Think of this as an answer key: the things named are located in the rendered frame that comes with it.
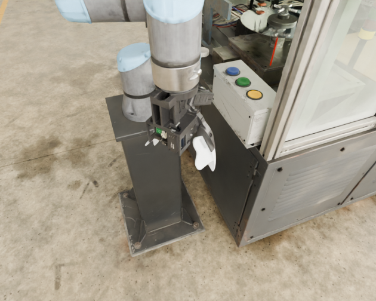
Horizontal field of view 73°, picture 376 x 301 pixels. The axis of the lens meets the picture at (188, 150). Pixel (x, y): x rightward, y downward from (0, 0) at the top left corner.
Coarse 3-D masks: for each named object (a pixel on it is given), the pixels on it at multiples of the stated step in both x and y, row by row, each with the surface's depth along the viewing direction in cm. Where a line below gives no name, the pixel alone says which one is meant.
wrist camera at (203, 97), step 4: (200, 88) 51; (204, 88) 52; (200, 92) 46; (204, 92) 48; (208, 92) 51; (196, 96) 44; (200, 96) 46; (204, 96) 48; (208, 96) 50; (212, 96) 52; (188, 100) 44; (192, 100) 44; (196, 100) 45; (200, 100) 46; (204, 100) 48; (208, 100) 51; (188, 104) 44; (192, 104) 44; (196, 104) 46; (200, 104) 47; (204, 104) 49; (208, 104) 52
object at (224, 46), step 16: (208, 0) 118; (224, 0) 105; (208, 16) 122; (224, 16) 108; (208, 32) 126; (224, 32) 142; (240, 32) 122; (256, 32) 120; (208, 48) 128; (224, 48) 114; (240, 48) 107; (256, 48) 107; (272, 48) 107; (288, 48) 107; (256, 64) 100; (272, 64) 98; (272, 80) 101
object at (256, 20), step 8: (256, 8) 112; (264, 8) 112; (248, 16) 105; (256, 16) 105; (264, 16) 105; (296, 16) 105; (248, 24) 99; (256, 24) 99; (264, 24) 99; (272, 24) 99; (296, 24) 99; (264, 32) 94; (272, 32) 94; (280, 32) 94; (288, 32) 94
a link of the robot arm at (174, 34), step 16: (144, 0) 32; (160, 0) 30; (176, 0) 30; (192, 0) 30; (160, 16) 31; (176, 16) 31; (192, 16) 31; (160, 32) 33; (176, 32) 32; (192, 32) 33; (160, 48) 34; (176, 48) 34; (192, 48) 35; (160, 64) 36; (176, 64) 35; (192, 64) 36
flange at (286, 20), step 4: (272, 16) 102; (276, 16) 102; (280, 16) 99; (284, 16) 99; (288, 16) 99; (292, 16) 102; (268, 20) 102; (272, 20) 100; (276, 20) 99; (280, 20) 99; (284, 20) 99; (288, 20) 99; (292, 20) 99; (296, 20) 100; (276, 24) 99; (280, 24) 98; (284, 24) 98; (288, 24) 98; (292, 24) 99
